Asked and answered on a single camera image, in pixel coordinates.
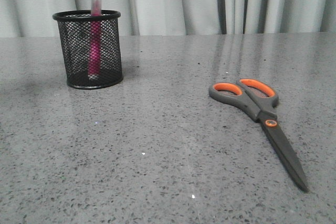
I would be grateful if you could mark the pink highlighter pen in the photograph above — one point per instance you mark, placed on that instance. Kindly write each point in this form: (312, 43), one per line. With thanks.
(95, 43)

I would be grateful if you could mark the grey orange scissors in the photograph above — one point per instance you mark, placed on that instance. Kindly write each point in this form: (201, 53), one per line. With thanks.
(259, 101)

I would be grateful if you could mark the black mesh pen cup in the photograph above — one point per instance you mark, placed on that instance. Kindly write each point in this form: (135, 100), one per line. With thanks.
(75, 37)

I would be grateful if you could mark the grey curtain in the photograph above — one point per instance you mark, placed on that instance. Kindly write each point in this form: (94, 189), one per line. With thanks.
(207, 17)

